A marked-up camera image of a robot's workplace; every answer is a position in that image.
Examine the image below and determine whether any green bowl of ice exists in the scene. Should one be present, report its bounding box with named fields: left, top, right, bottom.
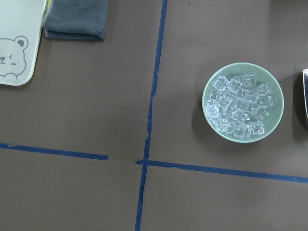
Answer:
left=202, top=63, right=284, bottom=143

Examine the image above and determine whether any grey folded cloth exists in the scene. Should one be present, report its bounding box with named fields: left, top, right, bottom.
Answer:
left=42, top=0, right=108, bottom=40

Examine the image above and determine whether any steel ice scoop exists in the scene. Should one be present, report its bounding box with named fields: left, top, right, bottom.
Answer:
left=302, top=68, right=308, bottom=127

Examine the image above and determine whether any cream bear tray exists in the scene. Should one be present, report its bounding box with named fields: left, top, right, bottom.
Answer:
left=0, top=0, right=47, bottom=86

